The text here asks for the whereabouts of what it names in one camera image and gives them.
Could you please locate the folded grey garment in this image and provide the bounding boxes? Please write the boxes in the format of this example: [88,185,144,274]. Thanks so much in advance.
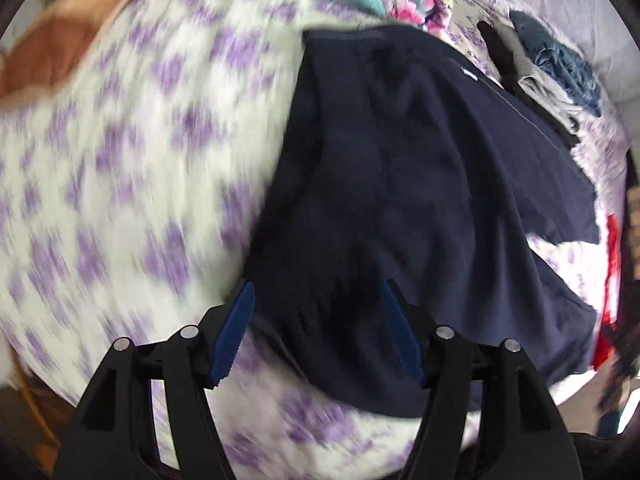
[500,25,581,133]

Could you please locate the navy pants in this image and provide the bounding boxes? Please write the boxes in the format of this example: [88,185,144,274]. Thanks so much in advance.
[247,25,601,418]

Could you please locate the purple floral bed sheet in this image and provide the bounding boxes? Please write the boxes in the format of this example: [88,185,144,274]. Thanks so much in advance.
[0,0,631,480]

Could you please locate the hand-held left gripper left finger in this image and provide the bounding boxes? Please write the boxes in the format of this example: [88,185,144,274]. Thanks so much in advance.
[52,280,257,480]

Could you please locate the folded blue jeans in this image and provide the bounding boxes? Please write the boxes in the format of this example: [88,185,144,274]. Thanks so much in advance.
[510,10,603,116]

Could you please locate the red striped cloth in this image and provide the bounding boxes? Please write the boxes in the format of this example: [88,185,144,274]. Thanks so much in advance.
[592,212,626,371]

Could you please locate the folded black garment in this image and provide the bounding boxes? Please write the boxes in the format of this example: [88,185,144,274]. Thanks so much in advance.
[477,20,581,148]

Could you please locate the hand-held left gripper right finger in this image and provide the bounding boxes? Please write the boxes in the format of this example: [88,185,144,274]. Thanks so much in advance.
[382,279,583,480]

